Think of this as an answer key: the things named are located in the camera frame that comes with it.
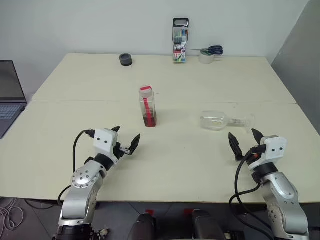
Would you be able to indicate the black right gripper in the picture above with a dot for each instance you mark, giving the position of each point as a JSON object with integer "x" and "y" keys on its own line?
{"x": 243, "y": 155}

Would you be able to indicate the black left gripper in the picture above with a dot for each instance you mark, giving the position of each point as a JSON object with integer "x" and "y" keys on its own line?
{"x": 119, "y": 150}

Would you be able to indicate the clear bottle with red liquid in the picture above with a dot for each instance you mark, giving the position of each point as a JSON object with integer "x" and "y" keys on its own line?
{"x": 150, "y": 116}

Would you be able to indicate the clear wine glass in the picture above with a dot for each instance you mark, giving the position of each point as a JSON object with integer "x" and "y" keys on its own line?
{"x": 212, "y": 120}

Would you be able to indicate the white bottle cap red tape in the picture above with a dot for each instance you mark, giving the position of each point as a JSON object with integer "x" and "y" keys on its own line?
{"x": 145, "y": 90}

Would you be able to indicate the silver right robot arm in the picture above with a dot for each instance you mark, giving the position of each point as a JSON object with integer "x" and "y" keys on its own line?
{"x": 282, "y": 195}

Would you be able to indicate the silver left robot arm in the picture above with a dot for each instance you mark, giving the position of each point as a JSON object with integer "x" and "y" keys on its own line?
{"x": 81, "y": 190}

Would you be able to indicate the dark rounded shape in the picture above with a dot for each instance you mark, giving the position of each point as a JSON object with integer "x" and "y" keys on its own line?
{"x": 206, "y": 225}
{"x": 143, "y": 227}

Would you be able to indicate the white tape roll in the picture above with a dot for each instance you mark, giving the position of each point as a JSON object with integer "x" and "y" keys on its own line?
{"x": 206, "y": 58}

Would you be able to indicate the grey partition panel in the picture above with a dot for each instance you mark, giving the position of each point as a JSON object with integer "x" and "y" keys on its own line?
{"x": 300, "y": 62}

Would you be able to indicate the marker pen pack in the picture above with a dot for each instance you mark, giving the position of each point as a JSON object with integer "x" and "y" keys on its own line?
{"x": 180, "y": 47}

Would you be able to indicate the grey laptop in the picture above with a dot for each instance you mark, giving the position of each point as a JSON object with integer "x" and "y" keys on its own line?
{"x": 10, "y": 100}

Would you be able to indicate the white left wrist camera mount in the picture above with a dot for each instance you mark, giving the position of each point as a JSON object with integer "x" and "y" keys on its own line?
{"x": 103, "y": 140}

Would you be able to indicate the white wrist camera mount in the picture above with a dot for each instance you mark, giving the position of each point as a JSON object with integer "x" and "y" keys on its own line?
{"x": 103, "y": 140}
{"x": 275, "y": 147}

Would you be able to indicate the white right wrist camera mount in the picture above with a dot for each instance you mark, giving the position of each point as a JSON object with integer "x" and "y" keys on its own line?
{"x": 275, "y": 147}

